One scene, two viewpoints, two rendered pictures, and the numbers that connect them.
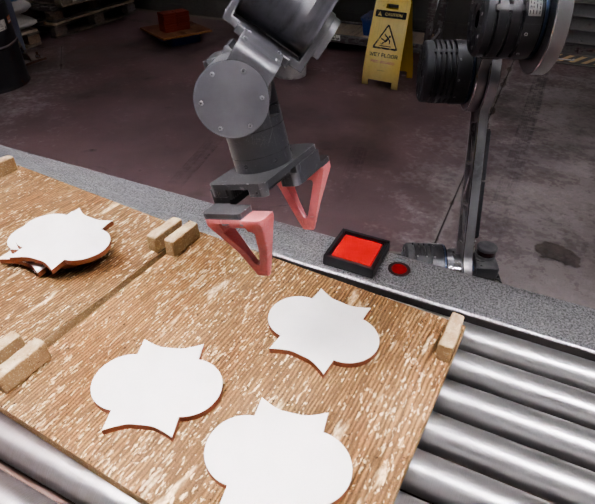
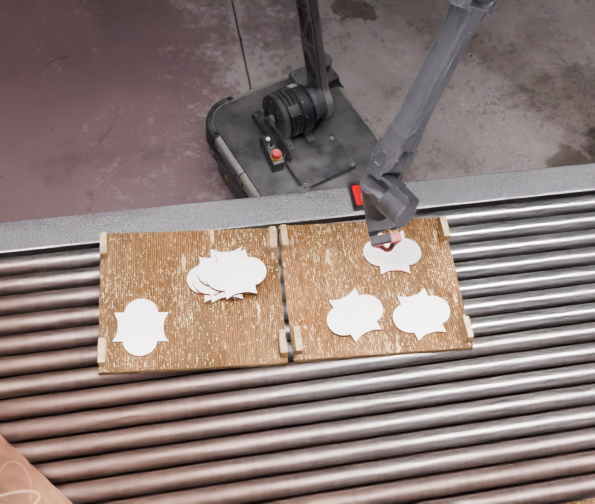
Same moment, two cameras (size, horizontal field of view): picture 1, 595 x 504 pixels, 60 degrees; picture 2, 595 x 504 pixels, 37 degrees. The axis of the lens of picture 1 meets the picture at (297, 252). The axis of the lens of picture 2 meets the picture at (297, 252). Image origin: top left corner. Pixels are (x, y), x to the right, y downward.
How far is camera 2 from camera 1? 167 cm
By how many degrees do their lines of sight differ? 36
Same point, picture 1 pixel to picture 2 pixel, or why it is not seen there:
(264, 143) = not seen: hidden behind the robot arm
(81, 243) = (250, 271)
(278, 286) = (353, 239)
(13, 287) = (233, 312)
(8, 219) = (165, 277)
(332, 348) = (404, 259)
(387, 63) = not seen: outside the picture
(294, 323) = (380, 256)
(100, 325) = (299, 305)
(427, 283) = not seen: hidden behind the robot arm
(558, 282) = (367, 45)
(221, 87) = (404, 215)
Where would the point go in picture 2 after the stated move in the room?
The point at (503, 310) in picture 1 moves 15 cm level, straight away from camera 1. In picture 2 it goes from (448, 196) to (436, 148)
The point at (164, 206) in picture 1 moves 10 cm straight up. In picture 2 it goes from (229, 215) to (230, 191)
